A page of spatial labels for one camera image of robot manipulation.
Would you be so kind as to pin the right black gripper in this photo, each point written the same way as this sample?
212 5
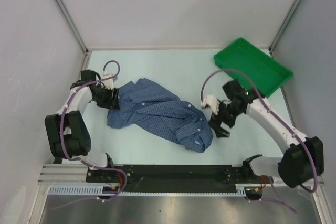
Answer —
216 121

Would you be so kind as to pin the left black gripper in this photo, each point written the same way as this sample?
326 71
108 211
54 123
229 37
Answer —
112 103

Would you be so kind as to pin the blue checkered long sleeve shirt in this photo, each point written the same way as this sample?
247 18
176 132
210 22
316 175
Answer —
158 111

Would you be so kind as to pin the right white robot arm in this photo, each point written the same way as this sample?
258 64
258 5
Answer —
303 156

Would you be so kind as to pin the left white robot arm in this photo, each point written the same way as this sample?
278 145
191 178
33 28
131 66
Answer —
68 136

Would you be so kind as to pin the green plastic tray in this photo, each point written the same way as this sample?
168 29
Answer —
266 73

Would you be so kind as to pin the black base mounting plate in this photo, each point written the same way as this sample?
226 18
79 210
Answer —
157 185

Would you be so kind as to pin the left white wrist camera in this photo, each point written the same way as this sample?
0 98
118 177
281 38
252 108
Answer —
108 80

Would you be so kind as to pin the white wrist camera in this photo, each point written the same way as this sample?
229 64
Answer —
108 80
211 102

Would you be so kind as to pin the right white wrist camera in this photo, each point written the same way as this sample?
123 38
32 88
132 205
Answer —
211 102

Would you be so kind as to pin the aluminium frame rail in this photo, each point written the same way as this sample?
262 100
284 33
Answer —
77 173

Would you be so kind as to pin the grey slotted cable duct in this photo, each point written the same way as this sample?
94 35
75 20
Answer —
91 190

